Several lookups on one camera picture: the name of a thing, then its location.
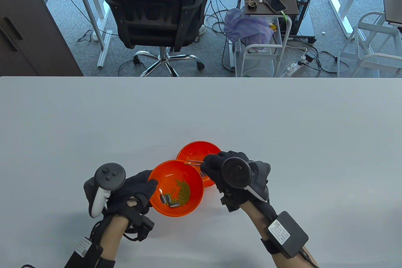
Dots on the white desk leg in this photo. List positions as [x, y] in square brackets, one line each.
[340, 13]

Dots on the pile of green beans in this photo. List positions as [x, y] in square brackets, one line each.
[183, 192]

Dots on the black tape roll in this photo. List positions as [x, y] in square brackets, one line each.
[249, 5]

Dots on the person's left hand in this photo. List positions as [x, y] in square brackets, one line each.
[135, 186]

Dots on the pile of sunflower seeds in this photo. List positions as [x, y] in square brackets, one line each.
[166, 199]

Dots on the purple cloth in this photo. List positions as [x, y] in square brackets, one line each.
[248, 27]

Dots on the person's right forearm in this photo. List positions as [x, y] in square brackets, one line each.
[254, 217]

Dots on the black office chair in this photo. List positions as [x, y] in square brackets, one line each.
[157, 13]

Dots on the brown cabinet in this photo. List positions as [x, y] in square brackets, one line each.
[25, 29]

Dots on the black smartphone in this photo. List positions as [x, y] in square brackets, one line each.
[275, 2]

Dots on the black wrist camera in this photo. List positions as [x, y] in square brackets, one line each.
[230, 203]
[143, 227]

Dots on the metal tweezers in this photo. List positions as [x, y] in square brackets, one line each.
[193, 163]

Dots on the yellow packet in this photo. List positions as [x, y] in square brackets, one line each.
[272, 26]

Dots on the person's left forearm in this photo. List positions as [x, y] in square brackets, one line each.
[113, 236]

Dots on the white metal chair frame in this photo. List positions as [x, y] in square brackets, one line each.
[380, 29]

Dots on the person's right hand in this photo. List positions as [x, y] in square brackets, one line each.
[212, 162]

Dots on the white power strip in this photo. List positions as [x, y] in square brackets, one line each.
[290, 68]

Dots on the orange plastic bowl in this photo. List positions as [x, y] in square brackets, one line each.
[194, 150]
[169, 172]

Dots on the white desk frame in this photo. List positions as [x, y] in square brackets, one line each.
[100, 23]

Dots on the grey tracking controller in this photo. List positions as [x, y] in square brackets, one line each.
[108, 175]
[235, 172]

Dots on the black wrist sensor box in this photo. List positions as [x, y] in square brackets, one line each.
[290, 233]
[91, 257]

